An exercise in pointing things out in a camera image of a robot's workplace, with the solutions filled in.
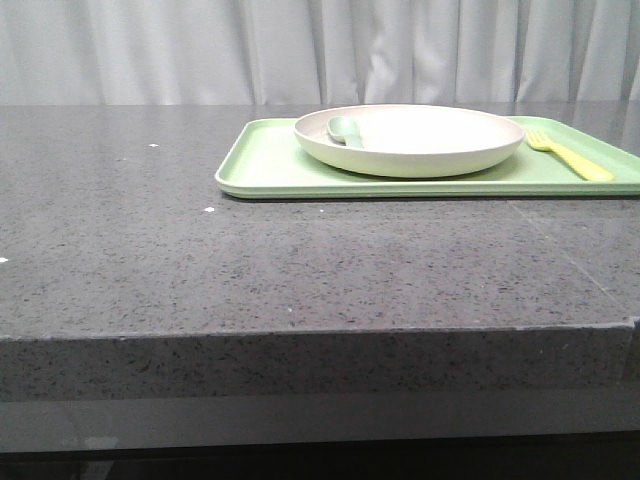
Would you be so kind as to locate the beige round plate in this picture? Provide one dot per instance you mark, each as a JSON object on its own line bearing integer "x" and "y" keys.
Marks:
{"x": 412, "y": 141}

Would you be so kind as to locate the yellow plastic fork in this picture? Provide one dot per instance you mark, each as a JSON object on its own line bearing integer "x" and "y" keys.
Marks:
{"x": 583, "y": 167}

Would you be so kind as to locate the light green plastic tray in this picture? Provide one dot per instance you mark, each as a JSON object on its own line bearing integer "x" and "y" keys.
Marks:
{"x": 267, "y": 162}

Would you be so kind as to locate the sage green plastic spoon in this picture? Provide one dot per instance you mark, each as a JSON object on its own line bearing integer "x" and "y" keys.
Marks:
{"x": 345, "y": 130}

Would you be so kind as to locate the grey pleated curtain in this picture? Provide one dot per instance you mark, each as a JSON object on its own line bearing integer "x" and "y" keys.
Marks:
{"x": 317, "y": 52}

